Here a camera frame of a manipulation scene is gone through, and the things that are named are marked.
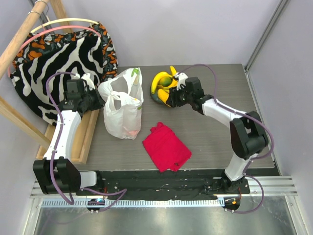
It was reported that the white lemon-print plastic bag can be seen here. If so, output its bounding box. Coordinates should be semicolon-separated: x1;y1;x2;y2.
98;68;144;140

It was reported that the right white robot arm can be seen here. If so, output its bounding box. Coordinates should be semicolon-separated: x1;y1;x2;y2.
166;75;268;193

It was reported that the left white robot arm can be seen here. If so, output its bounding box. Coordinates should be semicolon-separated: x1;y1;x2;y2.
33;73;105;195

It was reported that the yellow banana right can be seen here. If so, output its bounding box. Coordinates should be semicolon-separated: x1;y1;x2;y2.
169;66;178;88

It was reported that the yellow banana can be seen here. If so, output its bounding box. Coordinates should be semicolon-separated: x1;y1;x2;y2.
169;66;178;88
150;71;172;94

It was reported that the dark round plate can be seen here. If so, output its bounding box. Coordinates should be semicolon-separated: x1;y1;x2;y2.
150;91;171;107

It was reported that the yellow banana left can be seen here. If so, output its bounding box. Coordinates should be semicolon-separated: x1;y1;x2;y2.
150;71;172;94

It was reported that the zebra pattern cloth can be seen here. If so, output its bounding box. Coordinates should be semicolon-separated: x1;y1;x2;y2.
10;36;103;125

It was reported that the red folded cloth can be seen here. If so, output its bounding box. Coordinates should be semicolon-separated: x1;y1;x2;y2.
142;122;192;173

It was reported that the orange grey patterned cloth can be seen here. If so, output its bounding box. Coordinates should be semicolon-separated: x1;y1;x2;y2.
12;23;118;82

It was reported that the pink hanger hoop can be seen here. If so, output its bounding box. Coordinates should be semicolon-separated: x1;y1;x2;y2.
7;25;102;78

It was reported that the cream hanger hoop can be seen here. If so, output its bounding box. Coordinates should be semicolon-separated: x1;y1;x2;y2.
30;18;99;33

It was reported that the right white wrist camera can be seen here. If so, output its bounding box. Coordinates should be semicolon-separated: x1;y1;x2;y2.
174;72;188;90

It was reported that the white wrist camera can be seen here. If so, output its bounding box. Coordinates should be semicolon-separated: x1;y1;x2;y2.
174;72;188;90
73;73;96;91

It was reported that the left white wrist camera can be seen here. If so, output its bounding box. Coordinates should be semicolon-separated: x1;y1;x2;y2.
73;73;96;91

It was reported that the wooden rack frame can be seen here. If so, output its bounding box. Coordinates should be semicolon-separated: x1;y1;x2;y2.
0;1;112;157

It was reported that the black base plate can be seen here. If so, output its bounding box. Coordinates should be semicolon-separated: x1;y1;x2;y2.
91;169;250;201

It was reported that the aluminium rail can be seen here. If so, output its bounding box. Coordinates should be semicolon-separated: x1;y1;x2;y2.
30;176;300;209

